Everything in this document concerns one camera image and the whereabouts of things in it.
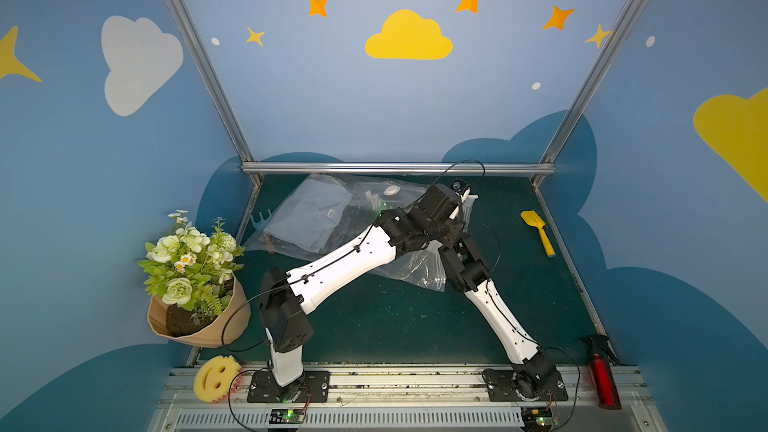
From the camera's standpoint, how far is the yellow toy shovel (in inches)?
39.8

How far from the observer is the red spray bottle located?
0.72 m

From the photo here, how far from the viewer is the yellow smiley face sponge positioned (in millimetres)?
721

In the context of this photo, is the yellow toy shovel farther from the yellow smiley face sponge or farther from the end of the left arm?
the yellow smiley face sponge

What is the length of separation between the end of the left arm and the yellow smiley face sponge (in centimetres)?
59

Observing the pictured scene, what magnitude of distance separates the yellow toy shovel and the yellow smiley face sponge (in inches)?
40.0
